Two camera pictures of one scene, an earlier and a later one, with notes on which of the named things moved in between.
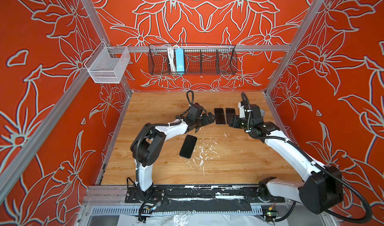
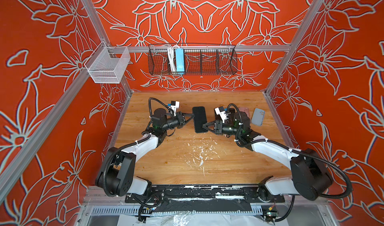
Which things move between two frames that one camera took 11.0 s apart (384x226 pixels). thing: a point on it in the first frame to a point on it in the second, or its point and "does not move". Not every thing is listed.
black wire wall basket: [192, 59] does not move
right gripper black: [235, 119] to [217, 124]
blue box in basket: [180, 61] does not move
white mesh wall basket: [107, 64] does not move
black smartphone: [188, 146] to [200, 118]
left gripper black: [205, 121] to [180, 120]
